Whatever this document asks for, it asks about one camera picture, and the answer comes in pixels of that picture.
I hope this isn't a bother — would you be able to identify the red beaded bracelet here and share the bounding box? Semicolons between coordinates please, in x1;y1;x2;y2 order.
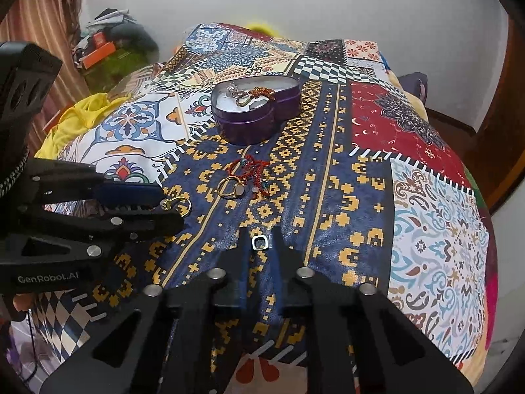
235;85;277;108

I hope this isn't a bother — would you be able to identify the purple heart-shaped jewelry box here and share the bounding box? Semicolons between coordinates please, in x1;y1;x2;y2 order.
211;75;302;145

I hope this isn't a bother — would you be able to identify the yellow blanket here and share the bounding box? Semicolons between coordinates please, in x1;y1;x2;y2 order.
35;93;129;159

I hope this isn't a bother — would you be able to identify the orange box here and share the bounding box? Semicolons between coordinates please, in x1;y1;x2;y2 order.
80;42;116;69

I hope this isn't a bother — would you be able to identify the pile of clutter clothes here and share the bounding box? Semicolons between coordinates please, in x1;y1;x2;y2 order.
72;8;159;94

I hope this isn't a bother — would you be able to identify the striped brown curtain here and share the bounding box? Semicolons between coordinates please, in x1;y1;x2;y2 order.
1;0;90;153

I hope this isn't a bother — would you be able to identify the colourful patchwork bed cover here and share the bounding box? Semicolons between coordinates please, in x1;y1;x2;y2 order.
33;23;497;383

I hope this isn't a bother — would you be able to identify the brown wooden door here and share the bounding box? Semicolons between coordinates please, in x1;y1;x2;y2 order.
464;20;525;213

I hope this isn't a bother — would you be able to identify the dark blue bag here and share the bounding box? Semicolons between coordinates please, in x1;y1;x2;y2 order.
399;72;428;104

